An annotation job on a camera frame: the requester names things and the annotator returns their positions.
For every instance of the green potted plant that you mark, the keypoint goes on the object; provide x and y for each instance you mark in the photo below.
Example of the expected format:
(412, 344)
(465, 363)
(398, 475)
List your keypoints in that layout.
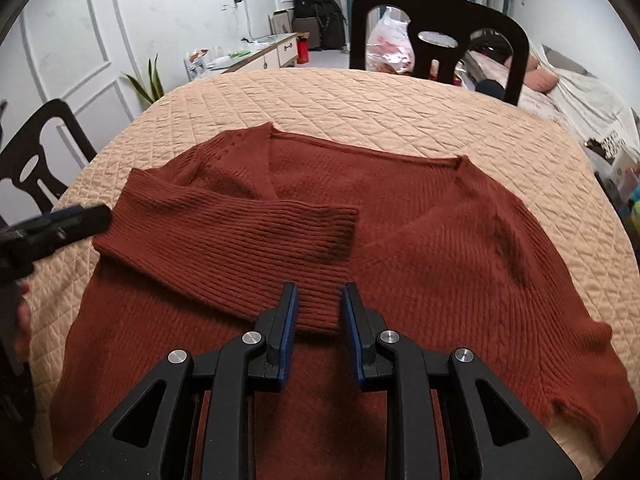
(150, 87)

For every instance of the rust knit sweater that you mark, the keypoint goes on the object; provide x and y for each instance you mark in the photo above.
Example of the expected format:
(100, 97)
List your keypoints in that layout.
(450, 285)

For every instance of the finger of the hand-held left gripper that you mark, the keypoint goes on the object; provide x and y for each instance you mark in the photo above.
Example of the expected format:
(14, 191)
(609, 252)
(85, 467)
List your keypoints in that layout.
(90, 222)
(65, 213)

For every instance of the white red plastic bag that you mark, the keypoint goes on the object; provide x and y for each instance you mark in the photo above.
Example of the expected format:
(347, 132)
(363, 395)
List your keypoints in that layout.
(390, 40)

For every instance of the black wooden chair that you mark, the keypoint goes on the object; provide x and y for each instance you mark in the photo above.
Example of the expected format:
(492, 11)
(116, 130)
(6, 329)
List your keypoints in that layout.
(75, 145)
(360, 25)

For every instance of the white low cabinet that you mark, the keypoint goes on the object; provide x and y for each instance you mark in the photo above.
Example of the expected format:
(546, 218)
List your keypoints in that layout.
(277, 55)

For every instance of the pink pillow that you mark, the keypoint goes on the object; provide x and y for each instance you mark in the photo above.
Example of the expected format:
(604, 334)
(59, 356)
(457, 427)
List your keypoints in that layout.
(530, 62)
(540, 80)

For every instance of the printed cardboard box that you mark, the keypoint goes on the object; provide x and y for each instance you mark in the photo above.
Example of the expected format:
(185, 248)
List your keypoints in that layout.
(617, 152)

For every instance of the peach quilted blanket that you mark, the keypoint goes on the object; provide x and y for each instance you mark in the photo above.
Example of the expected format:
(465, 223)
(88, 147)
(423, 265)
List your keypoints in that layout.
(375, 105)

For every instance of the dark blue round object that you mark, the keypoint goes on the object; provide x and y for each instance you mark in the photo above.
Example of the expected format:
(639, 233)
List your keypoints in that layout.
(490, 90)

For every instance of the black backpack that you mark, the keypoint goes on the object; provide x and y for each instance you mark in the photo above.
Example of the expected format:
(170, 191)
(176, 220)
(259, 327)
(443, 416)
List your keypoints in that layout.
(302, 5)

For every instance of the black travel bag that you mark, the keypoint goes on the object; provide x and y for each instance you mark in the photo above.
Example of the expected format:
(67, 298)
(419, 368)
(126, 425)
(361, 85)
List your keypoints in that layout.
(330, 22)

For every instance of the person's left hand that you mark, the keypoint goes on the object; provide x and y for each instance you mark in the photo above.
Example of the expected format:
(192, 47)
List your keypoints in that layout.
(24, 320)

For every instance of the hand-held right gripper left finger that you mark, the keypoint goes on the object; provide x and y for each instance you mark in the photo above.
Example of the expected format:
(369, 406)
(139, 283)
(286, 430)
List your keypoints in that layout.
(289, 340)

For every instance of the red container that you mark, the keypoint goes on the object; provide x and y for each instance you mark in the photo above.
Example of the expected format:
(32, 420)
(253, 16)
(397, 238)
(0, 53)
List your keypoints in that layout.
(303, 52)

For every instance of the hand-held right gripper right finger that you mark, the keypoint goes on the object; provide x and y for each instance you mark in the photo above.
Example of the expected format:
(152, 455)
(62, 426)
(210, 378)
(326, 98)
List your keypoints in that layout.
(350, 340)

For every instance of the sofa with white cover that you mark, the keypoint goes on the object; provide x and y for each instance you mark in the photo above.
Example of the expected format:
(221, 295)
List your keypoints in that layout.
(580, 95)

